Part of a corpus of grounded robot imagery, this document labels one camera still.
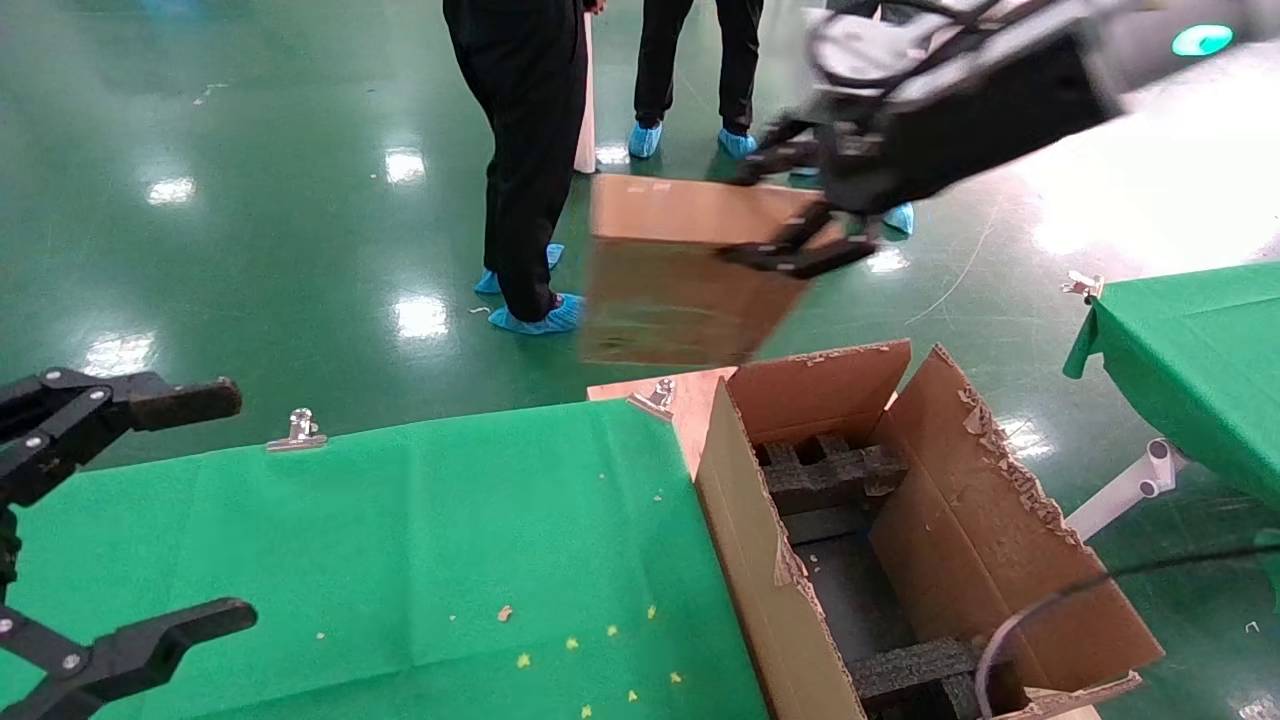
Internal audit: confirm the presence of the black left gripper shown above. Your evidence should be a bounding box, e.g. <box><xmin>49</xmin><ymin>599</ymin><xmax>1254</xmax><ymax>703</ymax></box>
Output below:
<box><xmin>0</xmin><ymin>368</ymin><xmax>259</xmax><ymax>720</ymax></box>

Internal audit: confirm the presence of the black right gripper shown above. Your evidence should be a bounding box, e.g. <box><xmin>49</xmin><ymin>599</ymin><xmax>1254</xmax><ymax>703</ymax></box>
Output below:
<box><xmin>720</xmin><ymin>32</ymin><xmax>1121</xmax><ymax>279</ymax></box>

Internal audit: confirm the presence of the small brown cardboard box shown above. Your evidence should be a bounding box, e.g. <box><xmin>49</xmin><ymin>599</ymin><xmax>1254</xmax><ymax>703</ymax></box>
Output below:
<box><xmin>580</xmin><ymin>173</ymin><xmax>851</xmax><ymax>368</ymax></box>

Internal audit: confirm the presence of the large open cardboard carton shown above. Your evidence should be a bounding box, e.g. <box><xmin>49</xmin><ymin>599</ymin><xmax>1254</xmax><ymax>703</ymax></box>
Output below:
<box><xmin>695</xmin><ymin>338</ymin><xmax>1166</xmax><ymax>720</ymax></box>

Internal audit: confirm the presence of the person in slim black trousers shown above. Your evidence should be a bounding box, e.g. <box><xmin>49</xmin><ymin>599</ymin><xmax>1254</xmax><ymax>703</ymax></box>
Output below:
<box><xmin>635</xmin><ymin>0</ymin><xmax>766</xmax><ymax>136</ymax></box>

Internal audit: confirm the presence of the large green tablecloth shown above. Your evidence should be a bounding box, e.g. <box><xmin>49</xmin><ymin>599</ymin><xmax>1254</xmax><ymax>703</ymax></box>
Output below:
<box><xmin>0</xmin><ymin>400</ymin><xmax>771</xmax><ymax>720</ymax></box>

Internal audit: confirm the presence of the person in pale pink skirt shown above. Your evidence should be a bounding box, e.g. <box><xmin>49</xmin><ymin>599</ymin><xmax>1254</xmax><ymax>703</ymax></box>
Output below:
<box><xmin>573</xmin><ymin>10</ymin><xmax>599</xmax><ymax>176</ymax></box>

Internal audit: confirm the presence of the black foam insert block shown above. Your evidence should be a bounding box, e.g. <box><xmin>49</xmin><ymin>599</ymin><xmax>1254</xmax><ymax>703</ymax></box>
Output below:
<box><xmin>848</xmin><ymin>637</ymin><xmax>1016</xmax><ymax>720</ymax></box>
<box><xmin>755</xmin><ymin>432</ymin><xmax>911</xmax><ymax>546</ymax></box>

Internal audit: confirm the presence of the person in wide black trousers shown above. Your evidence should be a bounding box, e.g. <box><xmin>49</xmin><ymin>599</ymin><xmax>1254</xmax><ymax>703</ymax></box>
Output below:
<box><xmin>443</xmin><ymin>0</ymin><xmax>591</xmax><ymax>323</ymax></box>

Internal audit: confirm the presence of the green side table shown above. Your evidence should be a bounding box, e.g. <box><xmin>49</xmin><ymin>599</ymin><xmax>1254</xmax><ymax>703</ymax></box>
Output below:
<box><xmin>1062</xmin><ymin>262</ymin><xmax>1280</xmax><ymax>511</ymax></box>

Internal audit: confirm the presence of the white table leg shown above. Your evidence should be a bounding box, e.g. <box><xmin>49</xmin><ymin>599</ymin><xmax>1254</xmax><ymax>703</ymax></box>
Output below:
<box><xmin>1065</xmin><ymin>437</ymin><xmax>1191</xmax><ymax>543</ymax></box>

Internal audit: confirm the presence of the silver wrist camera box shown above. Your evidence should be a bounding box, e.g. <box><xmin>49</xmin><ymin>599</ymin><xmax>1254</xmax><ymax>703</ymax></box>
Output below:
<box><xmin>805</xmin><ymin>5</ymin><xmax>961</xmax><ymax>101</ymax></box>

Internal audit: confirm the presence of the grey hanging cable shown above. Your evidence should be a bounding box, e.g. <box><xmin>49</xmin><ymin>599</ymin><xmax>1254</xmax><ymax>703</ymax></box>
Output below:
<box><xmin>975</xmin><ymin>543</ymin><xmax>1280</xmax><ymax>720</ymax></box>

